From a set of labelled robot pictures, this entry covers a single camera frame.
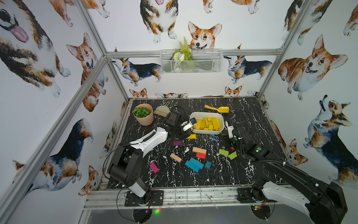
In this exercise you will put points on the small teal block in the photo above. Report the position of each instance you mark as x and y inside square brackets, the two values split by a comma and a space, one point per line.
[208, 165]

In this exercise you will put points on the natural wood block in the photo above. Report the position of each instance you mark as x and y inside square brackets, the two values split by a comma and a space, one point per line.
[175, 157]
[199, 150]

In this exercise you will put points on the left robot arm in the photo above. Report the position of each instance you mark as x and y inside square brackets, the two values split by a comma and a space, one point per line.
[126, 164]

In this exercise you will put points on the natural wood block upper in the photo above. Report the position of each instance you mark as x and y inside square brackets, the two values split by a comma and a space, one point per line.
[199, 150]

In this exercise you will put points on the natural wood block lower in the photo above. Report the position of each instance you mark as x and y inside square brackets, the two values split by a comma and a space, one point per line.
[175, 157]

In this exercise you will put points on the red block in pile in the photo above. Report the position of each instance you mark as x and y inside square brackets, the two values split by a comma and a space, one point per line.
[201, 155]

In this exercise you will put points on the green block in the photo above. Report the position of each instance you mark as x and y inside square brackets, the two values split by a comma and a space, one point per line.
[232, 155]
[223, 152]

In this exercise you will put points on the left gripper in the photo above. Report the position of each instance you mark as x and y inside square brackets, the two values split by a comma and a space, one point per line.
[182, 124]

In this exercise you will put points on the teal long block rear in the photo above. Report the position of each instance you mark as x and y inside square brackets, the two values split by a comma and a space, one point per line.
[196, 163]

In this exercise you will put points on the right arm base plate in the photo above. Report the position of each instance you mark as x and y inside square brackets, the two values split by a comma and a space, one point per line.
[252, 195]

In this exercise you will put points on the teal long block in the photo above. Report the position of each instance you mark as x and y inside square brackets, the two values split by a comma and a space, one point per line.
[192, 166]
[196, 163]

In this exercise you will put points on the blue grid block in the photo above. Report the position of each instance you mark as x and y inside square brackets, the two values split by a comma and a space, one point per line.
[214, 138]

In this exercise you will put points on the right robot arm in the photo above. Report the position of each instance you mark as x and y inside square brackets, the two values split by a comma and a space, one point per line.
[323, 203]

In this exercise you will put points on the purple block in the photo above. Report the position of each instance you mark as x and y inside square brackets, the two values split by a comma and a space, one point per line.
[177, 143]

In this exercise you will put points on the magenta block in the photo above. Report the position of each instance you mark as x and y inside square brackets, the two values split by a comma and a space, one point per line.
[154, 168]

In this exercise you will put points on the green block right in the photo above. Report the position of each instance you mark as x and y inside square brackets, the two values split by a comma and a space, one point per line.
[232, 155]

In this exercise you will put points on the teal long block front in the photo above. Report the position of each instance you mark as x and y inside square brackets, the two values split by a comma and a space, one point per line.
[192, 166]

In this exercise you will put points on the terracotta pot with plant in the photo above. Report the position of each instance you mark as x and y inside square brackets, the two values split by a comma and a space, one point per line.
[144, 114]

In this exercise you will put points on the artificial fern and flower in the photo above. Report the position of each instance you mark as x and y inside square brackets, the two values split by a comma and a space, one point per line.
[182, 58]

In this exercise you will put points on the white plastic bin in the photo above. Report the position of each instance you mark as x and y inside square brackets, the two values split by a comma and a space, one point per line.
[208, 123]

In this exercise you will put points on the yellow toy shovel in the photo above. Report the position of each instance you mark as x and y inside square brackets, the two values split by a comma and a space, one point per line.
[222, 109]

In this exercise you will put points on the white wire wall basket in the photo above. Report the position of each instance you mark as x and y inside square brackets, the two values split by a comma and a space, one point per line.
[196, 61]

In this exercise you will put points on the green block left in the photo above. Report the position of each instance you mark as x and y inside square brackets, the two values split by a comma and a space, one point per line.
[223, 152]

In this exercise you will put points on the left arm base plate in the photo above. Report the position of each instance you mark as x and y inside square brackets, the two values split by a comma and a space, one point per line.
[151, 198]

